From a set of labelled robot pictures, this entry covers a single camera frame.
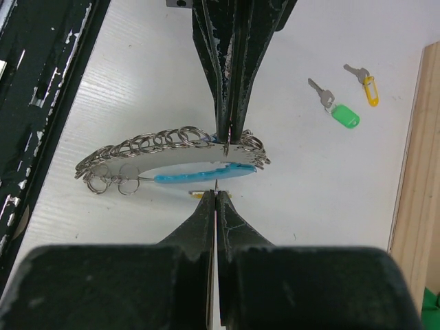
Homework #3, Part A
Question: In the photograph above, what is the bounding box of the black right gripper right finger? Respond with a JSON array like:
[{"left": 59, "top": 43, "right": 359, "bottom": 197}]
[{"left": 216, "top": 191, "right": 422, "bottom": 329}]

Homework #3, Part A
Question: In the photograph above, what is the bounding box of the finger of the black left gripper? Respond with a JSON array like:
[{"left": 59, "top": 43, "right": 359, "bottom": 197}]
[
  {"left": 230, "top": 1, "right": 289, "bottom": 144},
  {"left": 192, "top": 1, "right": 235, "bottom": 144}
]

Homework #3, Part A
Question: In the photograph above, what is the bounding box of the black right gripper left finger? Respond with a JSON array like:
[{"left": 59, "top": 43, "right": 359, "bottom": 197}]
[{"left": 1, "top": 191, "right": 216, "bottom": 329}]

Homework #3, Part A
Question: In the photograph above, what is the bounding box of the key with yellow oval tag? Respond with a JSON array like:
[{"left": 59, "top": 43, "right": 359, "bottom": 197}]
[{"left": 188, "top": 179, "right": 221, "bottom": 199}]

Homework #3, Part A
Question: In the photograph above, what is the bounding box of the metal keyring holder with keys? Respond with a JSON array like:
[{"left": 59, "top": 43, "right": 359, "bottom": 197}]
[{"left": 75, "top": 126, "right": 271, "bottom": 195}]

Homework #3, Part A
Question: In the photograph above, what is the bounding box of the key with light green tag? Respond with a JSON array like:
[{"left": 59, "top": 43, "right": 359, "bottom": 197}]
[{"left": 307, "top": 78, "right": 360, "bottom": 129}]

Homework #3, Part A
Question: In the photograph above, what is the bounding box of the wooden clothes rack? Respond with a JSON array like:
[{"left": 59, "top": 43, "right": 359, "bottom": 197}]
[{"left": 388, "top": 43, "right": 439, "bottom": 301}]

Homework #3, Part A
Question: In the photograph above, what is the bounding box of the green shirt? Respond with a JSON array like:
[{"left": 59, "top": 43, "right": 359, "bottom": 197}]
[{"left": 415, "top": 287, "right": 439, "bottom": 330}]

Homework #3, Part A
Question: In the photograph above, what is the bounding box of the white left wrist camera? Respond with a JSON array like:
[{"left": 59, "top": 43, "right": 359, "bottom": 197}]
[{"left": 166, "top": 0, "right": 193, "bottom": 8}]

